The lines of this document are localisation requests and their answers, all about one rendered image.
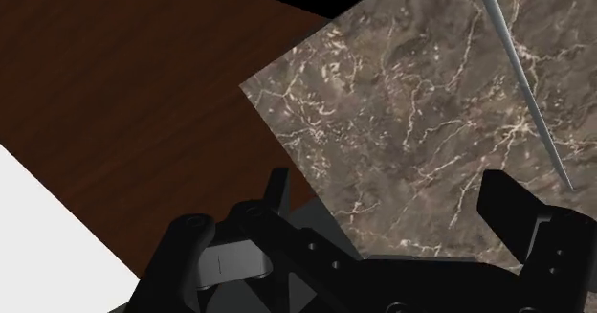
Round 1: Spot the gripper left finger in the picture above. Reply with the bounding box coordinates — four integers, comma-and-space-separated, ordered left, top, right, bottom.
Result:
122, 167, 370, 313

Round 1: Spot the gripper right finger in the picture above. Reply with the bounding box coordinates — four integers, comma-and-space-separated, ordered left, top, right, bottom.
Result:
476, 168, 597, 313

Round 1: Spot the grey slender pointed rod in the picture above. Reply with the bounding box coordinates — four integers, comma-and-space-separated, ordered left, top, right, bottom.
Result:
472, 0, 576, 192

